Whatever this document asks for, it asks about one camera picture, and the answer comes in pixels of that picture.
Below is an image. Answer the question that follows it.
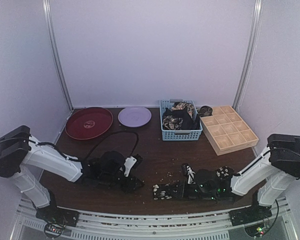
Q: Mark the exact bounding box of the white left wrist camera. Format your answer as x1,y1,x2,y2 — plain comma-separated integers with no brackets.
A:
122,154,144,177

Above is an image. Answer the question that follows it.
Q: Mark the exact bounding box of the green circuit board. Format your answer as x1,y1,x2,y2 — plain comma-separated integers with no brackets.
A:
244,223,270,238
43,223,65,238

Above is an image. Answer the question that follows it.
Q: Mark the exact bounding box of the right green circuit board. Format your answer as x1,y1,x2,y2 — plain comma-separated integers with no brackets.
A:
244,223,270,238

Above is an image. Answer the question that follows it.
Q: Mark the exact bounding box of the wooden compartment organizer box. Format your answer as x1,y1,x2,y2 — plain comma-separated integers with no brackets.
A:
200,105,259,156

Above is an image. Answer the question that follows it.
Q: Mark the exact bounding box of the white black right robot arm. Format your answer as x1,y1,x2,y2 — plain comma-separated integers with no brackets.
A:
170,133,300,221

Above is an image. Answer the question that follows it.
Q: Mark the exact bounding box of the left green circuit board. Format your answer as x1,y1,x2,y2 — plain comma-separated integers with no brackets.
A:
43,223,65,238

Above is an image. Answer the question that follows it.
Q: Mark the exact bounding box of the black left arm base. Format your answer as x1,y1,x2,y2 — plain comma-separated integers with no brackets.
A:
35,206,80,227

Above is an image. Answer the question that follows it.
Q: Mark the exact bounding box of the right aluminium frame post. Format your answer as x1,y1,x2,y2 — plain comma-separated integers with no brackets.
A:
232,0,263,111

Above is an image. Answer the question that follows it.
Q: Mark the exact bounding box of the rolled dark patterned tie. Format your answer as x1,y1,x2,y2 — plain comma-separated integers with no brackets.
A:
198,105,213,118

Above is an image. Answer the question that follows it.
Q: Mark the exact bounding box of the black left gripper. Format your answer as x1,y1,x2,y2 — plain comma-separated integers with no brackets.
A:
100,171,144,194

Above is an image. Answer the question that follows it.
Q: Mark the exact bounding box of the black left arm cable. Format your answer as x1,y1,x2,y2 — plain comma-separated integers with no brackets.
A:
86,131,140,163

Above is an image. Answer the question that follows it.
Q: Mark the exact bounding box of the blue perforated plastic basket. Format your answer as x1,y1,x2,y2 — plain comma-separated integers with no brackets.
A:
159,99,203,141

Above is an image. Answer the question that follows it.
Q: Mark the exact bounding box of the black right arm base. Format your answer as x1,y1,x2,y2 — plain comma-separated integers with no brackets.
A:
229,205,272,226

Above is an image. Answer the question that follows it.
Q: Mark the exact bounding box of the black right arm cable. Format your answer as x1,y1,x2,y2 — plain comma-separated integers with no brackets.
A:
262,197,281,231

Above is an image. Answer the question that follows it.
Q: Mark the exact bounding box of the dark red round tray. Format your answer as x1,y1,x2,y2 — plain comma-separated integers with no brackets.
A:
65,107,114,141

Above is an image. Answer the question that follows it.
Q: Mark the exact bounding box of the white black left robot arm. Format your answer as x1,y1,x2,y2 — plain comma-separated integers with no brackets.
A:
0,125,144,222

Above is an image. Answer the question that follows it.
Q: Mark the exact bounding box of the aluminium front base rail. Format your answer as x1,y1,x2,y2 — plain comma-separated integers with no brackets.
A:
14,197,291,240

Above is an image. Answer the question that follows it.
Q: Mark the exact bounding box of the left aluminium frame post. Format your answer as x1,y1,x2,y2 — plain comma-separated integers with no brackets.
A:
42,0,74,111

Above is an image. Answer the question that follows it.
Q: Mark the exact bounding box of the black skull pattern tie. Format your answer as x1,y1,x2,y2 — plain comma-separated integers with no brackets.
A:
152,166,232,200

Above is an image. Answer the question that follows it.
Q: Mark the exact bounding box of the orange paisley patterned tie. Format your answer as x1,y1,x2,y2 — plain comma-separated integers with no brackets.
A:
170,101,195,119

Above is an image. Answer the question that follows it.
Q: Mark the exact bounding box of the plain black tie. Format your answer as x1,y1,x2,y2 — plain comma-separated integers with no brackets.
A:
162,109,200,131

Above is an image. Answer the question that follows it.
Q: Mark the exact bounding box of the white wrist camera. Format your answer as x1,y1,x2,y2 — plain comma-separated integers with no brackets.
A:
181,163,196,185
122,154,144,177

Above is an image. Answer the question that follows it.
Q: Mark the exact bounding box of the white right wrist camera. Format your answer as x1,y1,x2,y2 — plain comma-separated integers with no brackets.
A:
181,163,196,185

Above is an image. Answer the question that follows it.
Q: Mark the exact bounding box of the lavender round plate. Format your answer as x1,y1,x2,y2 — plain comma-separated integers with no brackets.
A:
118,106,152,128

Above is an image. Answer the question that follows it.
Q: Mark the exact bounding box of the aluminium frame post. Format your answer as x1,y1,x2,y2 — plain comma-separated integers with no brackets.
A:
42,0,74,111
232,0,263,111

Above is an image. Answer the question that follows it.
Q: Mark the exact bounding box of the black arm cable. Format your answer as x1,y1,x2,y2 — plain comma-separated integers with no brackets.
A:
86,131,140,163
262,197,281,231

